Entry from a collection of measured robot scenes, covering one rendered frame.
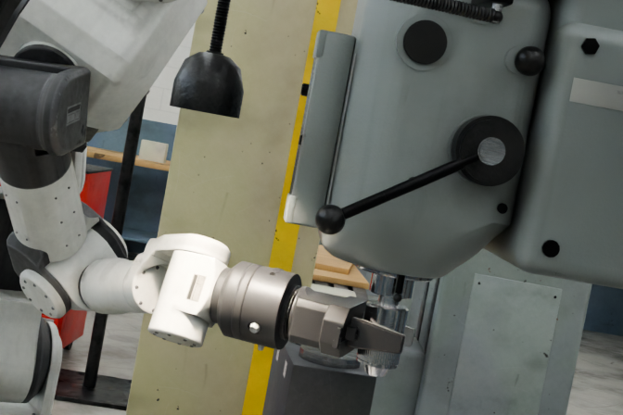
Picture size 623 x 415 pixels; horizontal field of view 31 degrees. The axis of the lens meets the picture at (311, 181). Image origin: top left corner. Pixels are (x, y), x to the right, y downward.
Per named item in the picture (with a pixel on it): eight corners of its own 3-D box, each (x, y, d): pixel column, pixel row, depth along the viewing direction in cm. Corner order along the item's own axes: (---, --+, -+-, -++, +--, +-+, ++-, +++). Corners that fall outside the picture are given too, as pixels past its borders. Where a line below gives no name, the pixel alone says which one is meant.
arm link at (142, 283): (199, 231, 128) (139, 233, 139) (174, 306, 126) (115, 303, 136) (243, 251, 132) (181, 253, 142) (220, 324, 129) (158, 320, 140)
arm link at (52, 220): (3, 286, 152) (-32, 174, 136) (72, 228, 159) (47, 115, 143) (64, 330, 148) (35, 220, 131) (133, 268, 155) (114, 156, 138)
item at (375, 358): (347, 358, 125) (356, 308, 125) (375, 357, 128) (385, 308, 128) (377, 370, 122) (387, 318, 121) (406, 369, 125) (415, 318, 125)
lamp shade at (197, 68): (156, 103, 116) (166, 43, 115) (213, 113, 120) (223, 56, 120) (194, 110, 110) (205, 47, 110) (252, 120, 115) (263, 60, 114)
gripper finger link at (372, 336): (400, 358, 122) (346, 345, 124) (407, 330, 122) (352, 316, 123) (398, 360, 120) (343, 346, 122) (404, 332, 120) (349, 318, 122)
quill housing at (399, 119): (322, 267, 113) (380, -50, 112) (307, 242, 134) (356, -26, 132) (505, 298, 115) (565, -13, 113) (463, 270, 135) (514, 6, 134)
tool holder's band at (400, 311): (356, 308, 125) (358, 298, 125) (385, 308, 128) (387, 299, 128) (387, 318, 121) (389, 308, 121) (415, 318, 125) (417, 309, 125)
